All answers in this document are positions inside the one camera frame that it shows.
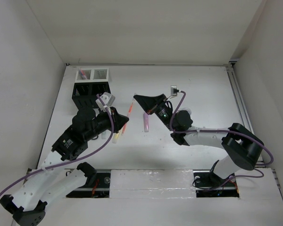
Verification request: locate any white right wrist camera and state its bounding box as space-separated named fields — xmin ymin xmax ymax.
xmin=170 ymin=85 xmax=180 ymax=98

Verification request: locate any orange double-tip pen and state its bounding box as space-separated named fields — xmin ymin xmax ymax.
xmin=121 ymin=98 xmax=135 ymax=136

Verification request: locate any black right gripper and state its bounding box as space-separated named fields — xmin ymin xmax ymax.
xmin=134 ymin=94 xmax=175 ymax=131

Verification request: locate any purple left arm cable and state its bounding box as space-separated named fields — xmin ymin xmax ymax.
xmin=0 ymin=94 xmax=116 ymax=208

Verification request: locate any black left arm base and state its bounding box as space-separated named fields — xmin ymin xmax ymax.
xmin=66 ymin=169 xmax=111 ymax=199

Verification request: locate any yellow highlighter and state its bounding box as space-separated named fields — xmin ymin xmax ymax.
xmin=112 ymin=131 xmax=121 ymax=144

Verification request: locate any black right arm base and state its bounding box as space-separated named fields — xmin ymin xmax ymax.
xmin=192 ymin=161 xmax=240 ymax=198

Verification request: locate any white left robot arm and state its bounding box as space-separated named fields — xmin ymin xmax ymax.
xmin=0 ymin=107 xmax=129 ymax=226

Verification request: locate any black mesh organizer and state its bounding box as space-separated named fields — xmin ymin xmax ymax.
xmin=72 ymin=82 xmax=111 ymax=110

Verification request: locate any purple highlighter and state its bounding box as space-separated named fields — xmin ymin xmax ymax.
xmin=143 ymin=113 xmax=149 ymax=132

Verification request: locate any green highlighter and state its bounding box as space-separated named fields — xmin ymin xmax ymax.
xmin=101 ymin=131 xmax=107 ymax=139

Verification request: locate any red double-tip pen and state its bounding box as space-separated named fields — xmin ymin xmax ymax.
xmin=78 ymin=69 xmax=88 ymax=80

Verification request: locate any white mesh organizer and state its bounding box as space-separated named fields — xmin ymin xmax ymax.
xmin=75 ymin=67 xmax=110 ymax=83

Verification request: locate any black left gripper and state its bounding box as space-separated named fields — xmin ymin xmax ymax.
xmin=85 ymin=105 xmax=129 ymax=141

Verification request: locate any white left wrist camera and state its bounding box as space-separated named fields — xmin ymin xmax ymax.
xmin=96 ymin=92 xmax=115 ymax=111

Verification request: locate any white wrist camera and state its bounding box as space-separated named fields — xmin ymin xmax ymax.
xmin=170 ymin=85 xmax=180 ymax=98
xmin=96 ymin=92 xmax=115 ymax=111

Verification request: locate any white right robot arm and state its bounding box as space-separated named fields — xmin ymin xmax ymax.
xmin=134 ymin=94 xmax=264 ymax=186

